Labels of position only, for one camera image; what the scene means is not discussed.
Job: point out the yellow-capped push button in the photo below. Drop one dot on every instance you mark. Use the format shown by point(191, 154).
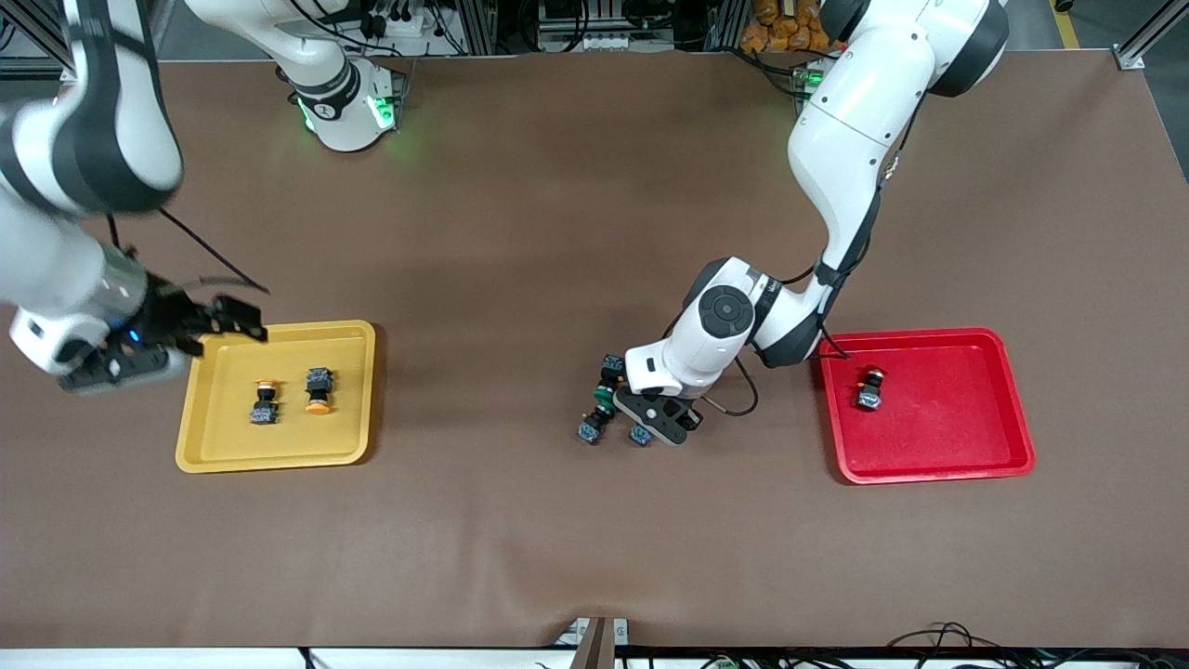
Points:
point(319, 381)
point(264, 413)

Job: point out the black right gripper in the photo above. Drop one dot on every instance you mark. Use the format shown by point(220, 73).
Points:
point(170, 318)

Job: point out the red plastic tray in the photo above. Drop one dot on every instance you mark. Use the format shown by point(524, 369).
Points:
point(947, 418)

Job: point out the metal edge bracket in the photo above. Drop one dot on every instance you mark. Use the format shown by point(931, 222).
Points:
point(594, 646)

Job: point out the yellow plastic tray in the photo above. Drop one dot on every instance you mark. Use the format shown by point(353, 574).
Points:
point(279, 446)

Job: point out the pile of orange lumpy objects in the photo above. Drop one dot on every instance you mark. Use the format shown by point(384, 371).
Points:
point(780, 28)

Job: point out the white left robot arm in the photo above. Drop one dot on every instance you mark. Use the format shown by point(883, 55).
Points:
point(855, 121)

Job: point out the aluminium frame post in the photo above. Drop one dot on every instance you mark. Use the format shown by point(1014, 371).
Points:
point(478, 28)
point(731, 23)

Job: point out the aluminium frame strut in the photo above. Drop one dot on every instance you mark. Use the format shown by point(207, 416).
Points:
point(42, 23)
point(1156, 28)

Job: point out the grey rack device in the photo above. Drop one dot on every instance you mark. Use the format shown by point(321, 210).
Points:
point(585, 42)

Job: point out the red-capped push button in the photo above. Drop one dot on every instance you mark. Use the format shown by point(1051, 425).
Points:
point(639, 434)
point(868, 398)

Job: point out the white power strip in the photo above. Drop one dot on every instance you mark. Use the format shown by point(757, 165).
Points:
point(399, 26)

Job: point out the green-capped push button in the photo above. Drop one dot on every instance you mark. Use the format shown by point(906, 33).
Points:
point(588, 432)
point(610, 362)

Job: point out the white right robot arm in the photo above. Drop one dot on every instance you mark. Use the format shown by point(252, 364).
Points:
point(46, 260)

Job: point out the brown table mat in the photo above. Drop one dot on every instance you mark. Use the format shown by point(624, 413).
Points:
point(594, 539)

